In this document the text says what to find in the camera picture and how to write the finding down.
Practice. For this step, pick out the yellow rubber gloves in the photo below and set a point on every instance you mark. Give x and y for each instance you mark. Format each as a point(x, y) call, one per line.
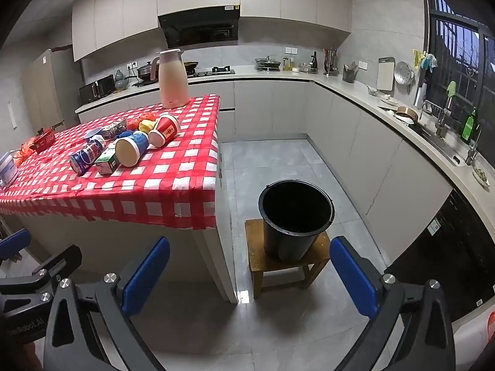
point(417, 57)

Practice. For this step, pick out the white plastic container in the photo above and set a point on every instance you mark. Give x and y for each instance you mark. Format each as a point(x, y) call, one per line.
point(7, 170)

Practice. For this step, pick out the white cutting board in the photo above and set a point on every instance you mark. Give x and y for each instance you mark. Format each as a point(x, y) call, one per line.
point(385, 75)

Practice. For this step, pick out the grey base cabinets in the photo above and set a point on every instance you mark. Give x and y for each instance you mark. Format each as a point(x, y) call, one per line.
point(348, 139)

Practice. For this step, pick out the plate of food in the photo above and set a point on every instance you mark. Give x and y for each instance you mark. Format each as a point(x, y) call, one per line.
point(481, 176)

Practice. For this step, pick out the pink thermos jug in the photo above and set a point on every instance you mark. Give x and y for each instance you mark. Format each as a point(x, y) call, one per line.
point(174, 81)

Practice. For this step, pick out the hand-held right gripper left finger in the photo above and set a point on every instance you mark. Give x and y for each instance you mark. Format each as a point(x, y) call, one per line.
point(149, 274)

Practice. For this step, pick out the hanging blue rag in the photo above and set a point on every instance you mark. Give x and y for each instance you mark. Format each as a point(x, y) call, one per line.
point(429, 63)

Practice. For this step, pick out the dark wine bottle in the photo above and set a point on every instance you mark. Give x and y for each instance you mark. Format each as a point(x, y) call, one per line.
point(313, 63)

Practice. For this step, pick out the steel sink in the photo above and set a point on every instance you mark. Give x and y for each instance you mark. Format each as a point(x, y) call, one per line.
point(437, 143)

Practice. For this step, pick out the steel colander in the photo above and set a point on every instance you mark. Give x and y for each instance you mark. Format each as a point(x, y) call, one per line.
point(403, 73)

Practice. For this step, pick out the copper pot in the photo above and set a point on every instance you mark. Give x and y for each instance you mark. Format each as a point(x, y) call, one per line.
point(408, 114)

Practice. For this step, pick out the red paper cup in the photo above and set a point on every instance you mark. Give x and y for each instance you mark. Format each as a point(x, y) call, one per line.
point(166, 128)

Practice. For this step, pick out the red floral pot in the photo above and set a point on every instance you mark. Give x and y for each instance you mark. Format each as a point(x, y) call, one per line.
point(44, 137)

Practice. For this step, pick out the blue paper cup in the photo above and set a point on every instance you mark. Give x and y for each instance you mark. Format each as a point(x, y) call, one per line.
point(130, 150)

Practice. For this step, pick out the black range hood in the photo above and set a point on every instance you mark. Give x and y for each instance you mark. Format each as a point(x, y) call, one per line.
point(201, 29)

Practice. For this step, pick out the green ceramic vase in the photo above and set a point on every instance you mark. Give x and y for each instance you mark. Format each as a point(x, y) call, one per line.
point(120, 80)

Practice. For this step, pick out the induction cooker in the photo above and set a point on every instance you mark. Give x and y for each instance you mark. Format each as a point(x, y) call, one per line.
point(145, 83)

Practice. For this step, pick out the white plastic bowl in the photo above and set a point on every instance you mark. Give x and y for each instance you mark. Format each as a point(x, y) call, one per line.
point(92, 133)

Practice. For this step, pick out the steel kitchen faucet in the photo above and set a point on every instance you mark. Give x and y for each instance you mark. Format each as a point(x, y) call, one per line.
point(440, 123)

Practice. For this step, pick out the black pot with lid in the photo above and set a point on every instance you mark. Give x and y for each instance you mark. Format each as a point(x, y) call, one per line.
point(146, 71)

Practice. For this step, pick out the black bucket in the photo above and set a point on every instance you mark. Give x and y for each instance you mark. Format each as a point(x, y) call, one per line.
point(294, 208)

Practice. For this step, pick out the orange mesh bag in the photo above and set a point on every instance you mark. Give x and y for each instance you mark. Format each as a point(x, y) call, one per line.
point(23, 151)

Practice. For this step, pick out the grey refrigerator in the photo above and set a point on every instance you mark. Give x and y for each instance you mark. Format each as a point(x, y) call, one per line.
point(46, 85)

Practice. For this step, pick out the black built-in oven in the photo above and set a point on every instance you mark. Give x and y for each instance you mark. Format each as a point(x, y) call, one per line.
point(456, 247)

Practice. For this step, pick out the orange plastic bag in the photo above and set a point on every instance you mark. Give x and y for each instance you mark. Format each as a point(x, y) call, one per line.
point(133, 123)

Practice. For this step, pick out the white wall switch panel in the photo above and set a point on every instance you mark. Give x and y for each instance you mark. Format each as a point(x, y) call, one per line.
point(12, 116)

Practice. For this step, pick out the gas stove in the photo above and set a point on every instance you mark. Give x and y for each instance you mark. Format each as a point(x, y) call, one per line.
point(212, 72)

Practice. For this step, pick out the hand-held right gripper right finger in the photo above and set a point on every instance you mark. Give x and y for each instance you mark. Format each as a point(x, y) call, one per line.
point(354, 278)

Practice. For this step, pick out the green bottle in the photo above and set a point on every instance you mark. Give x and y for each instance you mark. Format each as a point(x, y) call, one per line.
point(468, 127)

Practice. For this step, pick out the black microwave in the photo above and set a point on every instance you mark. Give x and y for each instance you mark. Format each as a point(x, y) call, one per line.
point(96, 89)

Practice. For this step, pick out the oil bottle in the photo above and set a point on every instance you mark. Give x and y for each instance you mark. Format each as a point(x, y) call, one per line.
point(287, 65)

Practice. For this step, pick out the red utensil rack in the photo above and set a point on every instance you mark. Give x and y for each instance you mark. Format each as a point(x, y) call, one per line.
point(330, 62)

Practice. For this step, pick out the black utensil holder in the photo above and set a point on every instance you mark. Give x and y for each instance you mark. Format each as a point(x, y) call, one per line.
point(348, 75)

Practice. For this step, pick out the blue cloth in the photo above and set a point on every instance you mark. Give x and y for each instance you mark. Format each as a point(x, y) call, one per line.
point(124, 135)

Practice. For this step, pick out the pan with glass lid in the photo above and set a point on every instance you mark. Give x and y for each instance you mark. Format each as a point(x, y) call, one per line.
point(267, 63)

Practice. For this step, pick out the green white carton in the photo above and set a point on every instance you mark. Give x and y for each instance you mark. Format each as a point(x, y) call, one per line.
point(108, 161)

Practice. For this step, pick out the dark window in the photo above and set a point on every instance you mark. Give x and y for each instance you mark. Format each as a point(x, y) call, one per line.
point(456, 46)

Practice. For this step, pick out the red checked tablecloth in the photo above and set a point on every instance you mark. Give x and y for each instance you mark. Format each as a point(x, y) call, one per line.
point(162, 185)

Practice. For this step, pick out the blue drink can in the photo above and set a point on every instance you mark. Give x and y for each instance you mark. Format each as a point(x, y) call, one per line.
point(87, 156)

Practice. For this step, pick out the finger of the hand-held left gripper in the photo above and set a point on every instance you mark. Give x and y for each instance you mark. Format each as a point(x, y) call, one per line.
point(58, 262)
point(13, 244)

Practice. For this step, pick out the grey upper cabinets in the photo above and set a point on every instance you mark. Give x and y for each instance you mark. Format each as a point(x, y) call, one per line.
point(116, 11)

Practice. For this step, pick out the black wok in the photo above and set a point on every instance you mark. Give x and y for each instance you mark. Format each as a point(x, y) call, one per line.
point(191, 65)

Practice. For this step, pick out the white kitchen island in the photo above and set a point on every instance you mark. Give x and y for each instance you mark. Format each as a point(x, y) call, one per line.
point(96, 247)

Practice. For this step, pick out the wooden stool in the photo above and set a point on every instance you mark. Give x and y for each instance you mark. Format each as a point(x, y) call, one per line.
point(258, 255)

